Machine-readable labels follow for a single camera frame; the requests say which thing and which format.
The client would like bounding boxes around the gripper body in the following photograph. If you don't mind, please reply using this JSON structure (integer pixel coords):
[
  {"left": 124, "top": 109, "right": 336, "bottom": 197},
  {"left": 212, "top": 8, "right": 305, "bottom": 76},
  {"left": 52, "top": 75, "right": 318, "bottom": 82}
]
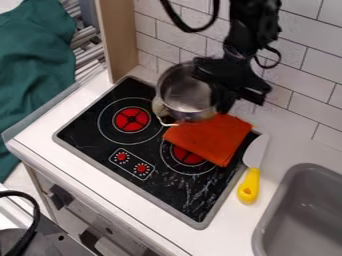
[{"left": 191, "top": 49, "right": 274, "bottom": 101}]

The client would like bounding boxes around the toy sink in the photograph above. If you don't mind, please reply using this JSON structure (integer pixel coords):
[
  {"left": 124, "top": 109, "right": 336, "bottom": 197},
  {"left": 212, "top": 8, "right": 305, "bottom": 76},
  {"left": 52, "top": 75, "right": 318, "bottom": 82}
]
[{"left": 249, "top": 162, "right": 342, "bottom": 256}]

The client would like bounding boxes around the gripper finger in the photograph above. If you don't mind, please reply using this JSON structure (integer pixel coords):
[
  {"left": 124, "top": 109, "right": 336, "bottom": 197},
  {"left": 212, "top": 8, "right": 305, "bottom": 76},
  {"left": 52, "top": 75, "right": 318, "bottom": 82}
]
[
  {"left": 240, "top": 87, "right": 270, "bottom": 107},
  {"left": 215, "top": 87, "right": 241, "bottom": 115}
]

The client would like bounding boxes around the black cable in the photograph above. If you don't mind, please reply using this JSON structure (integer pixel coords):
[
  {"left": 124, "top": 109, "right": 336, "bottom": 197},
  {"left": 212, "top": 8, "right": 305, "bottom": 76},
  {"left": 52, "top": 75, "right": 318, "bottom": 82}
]
[
  {"left": 0, "top": 190, "right": 42, "bottom": 256},
  {"left": 158, "top": 0, "right": 222, "bottom": 34}
]

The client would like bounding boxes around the toy stove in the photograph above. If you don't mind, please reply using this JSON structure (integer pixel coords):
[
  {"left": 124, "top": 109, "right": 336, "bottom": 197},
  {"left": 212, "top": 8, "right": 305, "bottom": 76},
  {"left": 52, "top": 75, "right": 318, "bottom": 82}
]
[{"left": 50, "top": 75, "right": 264, "bottom": 231}]

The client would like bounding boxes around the silver pot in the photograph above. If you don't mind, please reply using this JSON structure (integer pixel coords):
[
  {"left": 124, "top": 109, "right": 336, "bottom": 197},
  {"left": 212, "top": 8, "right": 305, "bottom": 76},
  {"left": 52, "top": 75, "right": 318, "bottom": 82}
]
[{"left": 150, "top": 61, "right": 221, "bottom": 128}]

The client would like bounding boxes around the green cloth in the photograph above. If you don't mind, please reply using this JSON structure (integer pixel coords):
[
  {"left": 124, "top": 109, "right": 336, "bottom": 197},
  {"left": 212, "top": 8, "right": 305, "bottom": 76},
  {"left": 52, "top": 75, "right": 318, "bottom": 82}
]
[{"left": 0, "top": 0, "right": 78, "bottom": 184}]

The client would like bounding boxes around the orange cloth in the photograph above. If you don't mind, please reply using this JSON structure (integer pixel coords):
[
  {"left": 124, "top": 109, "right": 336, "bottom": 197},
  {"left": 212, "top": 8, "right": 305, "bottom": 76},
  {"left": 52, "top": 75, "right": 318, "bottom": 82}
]
[{"left": 161, "top": 113, "right": 256, "bottom": 169}]

